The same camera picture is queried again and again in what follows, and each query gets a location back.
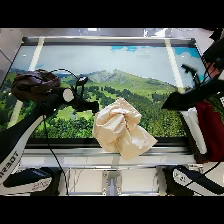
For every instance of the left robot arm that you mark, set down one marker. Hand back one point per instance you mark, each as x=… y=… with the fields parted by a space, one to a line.
x=20 y=133

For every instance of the white garment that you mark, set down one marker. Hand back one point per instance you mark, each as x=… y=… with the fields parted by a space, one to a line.
x=196 y=130

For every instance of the red garment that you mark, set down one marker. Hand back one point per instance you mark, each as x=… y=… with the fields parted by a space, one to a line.
x=213 y=130

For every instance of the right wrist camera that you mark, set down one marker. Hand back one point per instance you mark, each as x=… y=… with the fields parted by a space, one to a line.
x=188 y=69

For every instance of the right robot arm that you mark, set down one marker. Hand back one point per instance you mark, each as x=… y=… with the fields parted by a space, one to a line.
x=196 y=96

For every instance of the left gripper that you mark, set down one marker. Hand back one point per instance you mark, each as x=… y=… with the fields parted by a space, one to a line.
x=86 y=106

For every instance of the cream shirt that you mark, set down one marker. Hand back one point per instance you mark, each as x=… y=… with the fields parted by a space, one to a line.
x=120 y=130

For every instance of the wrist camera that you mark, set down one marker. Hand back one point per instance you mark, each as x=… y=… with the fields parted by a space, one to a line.
x=188 y=69
x=81 y=80

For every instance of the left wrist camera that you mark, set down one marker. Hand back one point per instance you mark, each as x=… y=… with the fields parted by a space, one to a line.
x=81 y=80

